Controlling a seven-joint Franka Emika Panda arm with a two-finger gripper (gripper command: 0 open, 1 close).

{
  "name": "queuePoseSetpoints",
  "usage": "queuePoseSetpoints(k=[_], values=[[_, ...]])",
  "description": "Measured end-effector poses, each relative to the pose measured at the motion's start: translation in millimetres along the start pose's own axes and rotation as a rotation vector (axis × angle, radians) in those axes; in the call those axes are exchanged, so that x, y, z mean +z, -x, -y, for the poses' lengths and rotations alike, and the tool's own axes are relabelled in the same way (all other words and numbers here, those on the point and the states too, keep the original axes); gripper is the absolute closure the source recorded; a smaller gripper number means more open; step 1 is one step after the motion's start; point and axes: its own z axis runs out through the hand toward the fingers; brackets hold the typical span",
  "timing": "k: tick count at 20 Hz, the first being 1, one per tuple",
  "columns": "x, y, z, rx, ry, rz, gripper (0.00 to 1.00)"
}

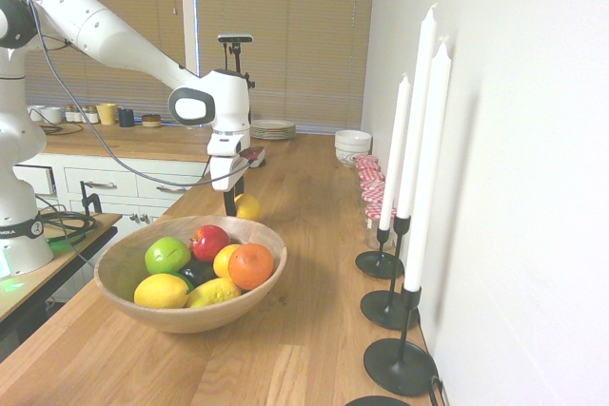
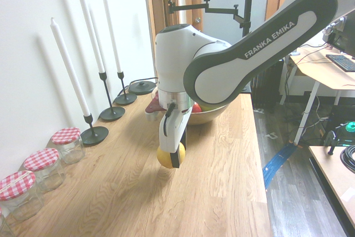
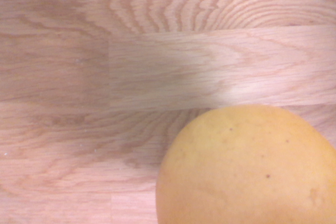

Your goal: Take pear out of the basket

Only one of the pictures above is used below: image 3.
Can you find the yellow lemon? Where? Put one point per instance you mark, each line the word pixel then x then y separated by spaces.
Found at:
pixel 244 169

